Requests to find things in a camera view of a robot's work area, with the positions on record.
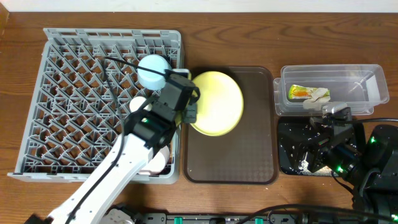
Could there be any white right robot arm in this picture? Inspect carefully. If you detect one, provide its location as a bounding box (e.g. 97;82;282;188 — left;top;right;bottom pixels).
277;118;397;223

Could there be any yellow plate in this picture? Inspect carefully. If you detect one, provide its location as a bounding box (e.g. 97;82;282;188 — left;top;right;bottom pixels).
192;71;244;136

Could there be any white tissue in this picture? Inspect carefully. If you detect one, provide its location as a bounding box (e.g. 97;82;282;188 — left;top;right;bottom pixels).
303;88;331;110

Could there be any white cup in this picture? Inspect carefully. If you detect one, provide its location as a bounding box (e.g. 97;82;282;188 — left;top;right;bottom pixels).
129;96;146;113

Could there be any white rice bowl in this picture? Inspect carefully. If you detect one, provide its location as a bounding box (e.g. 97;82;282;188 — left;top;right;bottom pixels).
138;146;170;175

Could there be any clear plastic bin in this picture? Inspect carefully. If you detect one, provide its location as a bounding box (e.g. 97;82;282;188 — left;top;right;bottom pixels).
274;64;389;116

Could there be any brown serving tray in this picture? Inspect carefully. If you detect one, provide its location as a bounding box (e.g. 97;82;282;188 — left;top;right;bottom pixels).
183;66;279;185

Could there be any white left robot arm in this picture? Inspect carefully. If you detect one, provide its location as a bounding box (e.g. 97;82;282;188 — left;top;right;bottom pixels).
26;100;190;223

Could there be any grey plastic dish rack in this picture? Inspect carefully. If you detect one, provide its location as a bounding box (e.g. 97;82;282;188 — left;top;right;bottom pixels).
9;28;184;182

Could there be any black tray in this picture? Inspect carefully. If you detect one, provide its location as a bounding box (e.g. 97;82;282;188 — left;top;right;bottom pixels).
277;117;369;179

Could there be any yellow green snack wrapper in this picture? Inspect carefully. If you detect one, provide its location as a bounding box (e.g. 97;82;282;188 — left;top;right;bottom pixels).
288;85;317;100

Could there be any light blue bowl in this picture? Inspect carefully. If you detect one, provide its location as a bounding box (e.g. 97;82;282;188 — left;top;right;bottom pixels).
137;55;172;91

